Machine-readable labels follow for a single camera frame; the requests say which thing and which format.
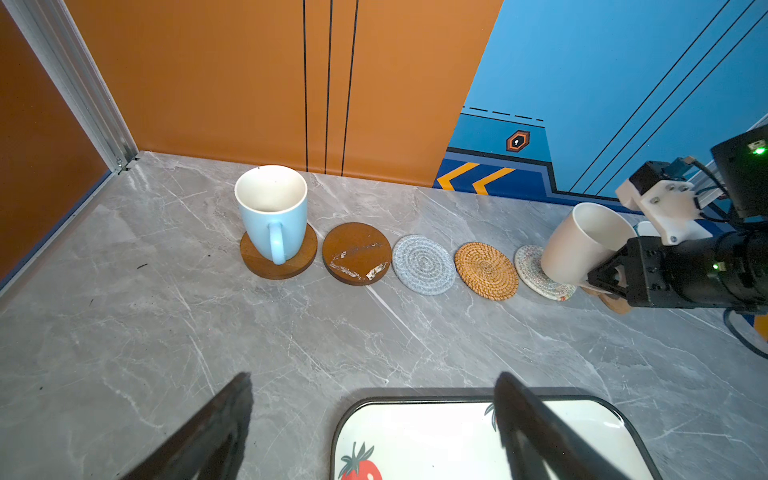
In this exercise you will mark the glossy brown round coaster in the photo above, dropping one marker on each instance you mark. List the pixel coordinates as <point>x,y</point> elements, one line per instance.
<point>356,253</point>

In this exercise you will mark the light blue mug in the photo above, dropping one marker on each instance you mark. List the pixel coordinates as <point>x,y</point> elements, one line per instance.
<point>274,208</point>

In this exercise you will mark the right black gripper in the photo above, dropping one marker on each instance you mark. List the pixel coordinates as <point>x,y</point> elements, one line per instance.
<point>713,272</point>

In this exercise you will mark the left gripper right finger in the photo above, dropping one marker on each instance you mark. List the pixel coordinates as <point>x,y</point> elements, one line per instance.
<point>536,439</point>

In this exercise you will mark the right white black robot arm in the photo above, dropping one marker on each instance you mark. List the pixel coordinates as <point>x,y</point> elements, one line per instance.
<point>733,198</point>

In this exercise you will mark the tan rattan round coaster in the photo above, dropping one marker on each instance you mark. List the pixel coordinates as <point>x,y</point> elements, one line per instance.
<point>486,271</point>

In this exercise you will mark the white strawberry tray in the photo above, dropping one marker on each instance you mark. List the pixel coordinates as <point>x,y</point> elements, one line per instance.
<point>456,437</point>

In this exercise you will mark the grey woven round coaster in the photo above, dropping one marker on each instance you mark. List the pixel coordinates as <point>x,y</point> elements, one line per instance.
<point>423,265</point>

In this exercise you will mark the matte brown round coaster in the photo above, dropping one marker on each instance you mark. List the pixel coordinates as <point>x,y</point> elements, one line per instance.
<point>264,268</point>

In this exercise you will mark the white mug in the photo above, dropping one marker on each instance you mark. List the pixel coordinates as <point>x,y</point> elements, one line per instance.
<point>588,236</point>

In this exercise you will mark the brown paw print coaster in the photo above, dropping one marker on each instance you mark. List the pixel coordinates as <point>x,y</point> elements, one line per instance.
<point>614,303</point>

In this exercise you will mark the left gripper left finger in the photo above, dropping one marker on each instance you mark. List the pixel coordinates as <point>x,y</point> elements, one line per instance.
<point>211,444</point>

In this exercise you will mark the white woven round coaster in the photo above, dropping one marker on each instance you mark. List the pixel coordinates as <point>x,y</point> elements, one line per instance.
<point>527,261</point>

